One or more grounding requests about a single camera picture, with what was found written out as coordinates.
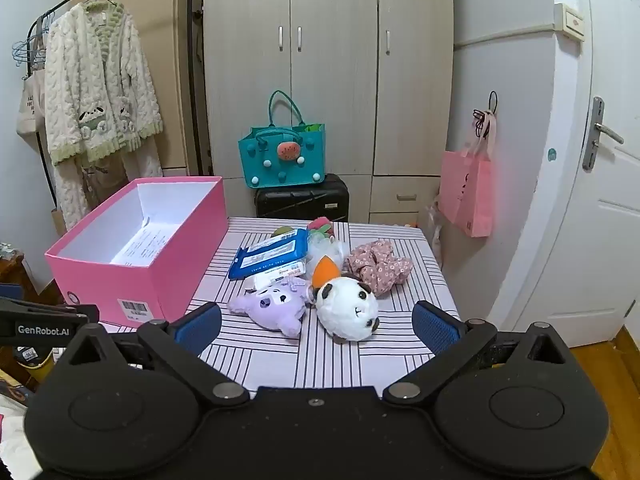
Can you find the orange white plush toy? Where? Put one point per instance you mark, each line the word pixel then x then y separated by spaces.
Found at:
pixel 322 249

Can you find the pink tote bag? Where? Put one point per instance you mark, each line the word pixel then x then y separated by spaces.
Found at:
pixel 467 195

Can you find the white printed paper sheet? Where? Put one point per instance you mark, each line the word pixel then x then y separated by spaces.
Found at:
pixel 142 245

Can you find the white and green bathrobe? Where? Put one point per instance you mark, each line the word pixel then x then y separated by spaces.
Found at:
pixel 95 90

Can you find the white barcode packet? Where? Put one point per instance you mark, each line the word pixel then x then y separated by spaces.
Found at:
pixel 277 276

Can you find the pink bath puff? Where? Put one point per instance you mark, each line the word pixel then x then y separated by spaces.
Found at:
pixel 320 225

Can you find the black suitcase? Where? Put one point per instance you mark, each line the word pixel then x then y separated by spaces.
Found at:
pixel 300 202

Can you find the clear plastic bag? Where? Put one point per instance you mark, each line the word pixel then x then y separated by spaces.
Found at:
pixel 434 230

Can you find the green sponge ball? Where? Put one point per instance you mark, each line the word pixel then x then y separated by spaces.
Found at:
pixel 282 232

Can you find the striped tablecloth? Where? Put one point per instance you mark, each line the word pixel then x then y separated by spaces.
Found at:
pixel 400 320

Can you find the beige light switch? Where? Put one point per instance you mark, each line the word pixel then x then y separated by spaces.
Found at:
pixel 570 22

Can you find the white door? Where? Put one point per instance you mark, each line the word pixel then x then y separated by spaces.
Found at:
pixel 610 240

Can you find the pink floral cloth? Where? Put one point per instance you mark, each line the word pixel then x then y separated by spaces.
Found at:
pixel 377 265

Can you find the beige wardrobe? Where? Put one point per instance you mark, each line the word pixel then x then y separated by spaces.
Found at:
pixel 330 85

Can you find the brown wooden nightstand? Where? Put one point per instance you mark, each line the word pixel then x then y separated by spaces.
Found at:
pixel 15 272

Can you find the blue clothes hangers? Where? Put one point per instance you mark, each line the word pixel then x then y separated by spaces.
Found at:
pixel 27 52

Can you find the cream canvas tote bag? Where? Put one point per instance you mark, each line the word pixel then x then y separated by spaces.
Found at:
pixel 30 110

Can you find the purple plush toy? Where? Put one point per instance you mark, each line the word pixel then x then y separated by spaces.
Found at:
pixel 272 307

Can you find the blue packet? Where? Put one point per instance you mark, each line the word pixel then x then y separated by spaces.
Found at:
pixel 270 255

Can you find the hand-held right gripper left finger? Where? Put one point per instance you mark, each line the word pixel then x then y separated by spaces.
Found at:
pixel 200 327

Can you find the pink cardboard box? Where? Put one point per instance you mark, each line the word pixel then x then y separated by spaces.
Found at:
pixel 190 260

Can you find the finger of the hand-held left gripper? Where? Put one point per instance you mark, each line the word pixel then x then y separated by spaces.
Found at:
pixel 10 292

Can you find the white panda plush toy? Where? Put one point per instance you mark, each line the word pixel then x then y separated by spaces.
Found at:
pixel 345 312

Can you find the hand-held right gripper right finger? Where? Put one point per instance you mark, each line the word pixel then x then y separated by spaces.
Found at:
pixel 435 327

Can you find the black vertical pole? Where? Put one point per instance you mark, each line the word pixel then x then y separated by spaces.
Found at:
pixel 197 85

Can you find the orange sponge ball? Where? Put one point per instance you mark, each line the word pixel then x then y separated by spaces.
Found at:
pixel 325 270

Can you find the teal tote bag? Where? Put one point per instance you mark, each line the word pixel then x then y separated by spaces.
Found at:
pixel 280 160

